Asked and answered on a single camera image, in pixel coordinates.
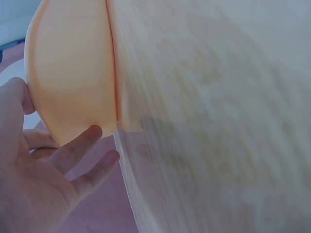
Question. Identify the orange plastic bowl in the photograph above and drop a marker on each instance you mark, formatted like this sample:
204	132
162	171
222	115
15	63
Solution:
70	72

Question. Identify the person's left thumb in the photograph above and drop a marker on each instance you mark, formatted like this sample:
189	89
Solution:
23	97

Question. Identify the person's left hand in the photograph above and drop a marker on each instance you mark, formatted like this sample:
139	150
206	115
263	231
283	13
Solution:
31	184

